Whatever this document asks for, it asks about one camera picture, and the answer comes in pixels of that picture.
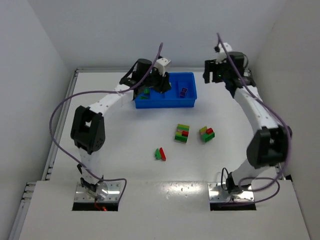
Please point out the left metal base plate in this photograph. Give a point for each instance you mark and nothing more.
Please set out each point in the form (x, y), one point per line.
(106, 192)

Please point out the small stacked lego block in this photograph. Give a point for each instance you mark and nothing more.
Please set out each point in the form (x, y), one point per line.
(206, 134)

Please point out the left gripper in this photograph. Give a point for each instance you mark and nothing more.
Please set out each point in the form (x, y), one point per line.
(160, 83)

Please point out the large lego block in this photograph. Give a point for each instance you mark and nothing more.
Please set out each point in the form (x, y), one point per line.
(182, 133)

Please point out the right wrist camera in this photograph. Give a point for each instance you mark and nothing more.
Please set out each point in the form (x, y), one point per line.
(222, 50)

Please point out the metal base plate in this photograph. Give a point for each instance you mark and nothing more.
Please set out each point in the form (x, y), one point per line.
(218, 195)
(106, 192)

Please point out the purple paw lego brick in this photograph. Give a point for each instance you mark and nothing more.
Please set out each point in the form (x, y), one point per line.
(183, 92)

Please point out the red green lego piece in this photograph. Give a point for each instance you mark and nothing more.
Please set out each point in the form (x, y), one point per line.
(160, 154)

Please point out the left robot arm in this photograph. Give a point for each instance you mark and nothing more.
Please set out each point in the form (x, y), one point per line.
(88, 127)

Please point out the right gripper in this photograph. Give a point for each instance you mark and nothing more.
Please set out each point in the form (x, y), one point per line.
(210, 71)

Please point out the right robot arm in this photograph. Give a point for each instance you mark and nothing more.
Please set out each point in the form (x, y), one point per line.
(269, 145)

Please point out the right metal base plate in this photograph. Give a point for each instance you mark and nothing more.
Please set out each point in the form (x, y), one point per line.
(218, 195)

